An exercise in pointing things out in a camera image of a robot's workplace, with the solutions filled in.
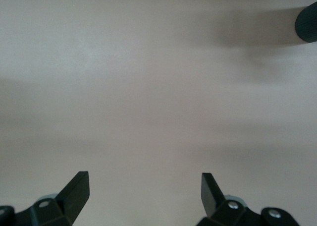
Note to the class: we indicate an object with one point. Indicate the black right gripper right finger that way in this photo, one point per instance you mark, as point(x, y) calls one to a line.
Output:
point(210, 196)

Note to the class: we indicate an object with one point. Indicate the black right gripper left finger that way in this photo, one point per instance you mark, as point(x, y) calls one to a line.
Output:
point(74, 196)

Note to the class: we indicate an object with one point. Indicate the black ribbed foam cylinder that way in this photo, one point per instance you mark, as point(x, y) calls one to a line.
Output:
point(307, 25)

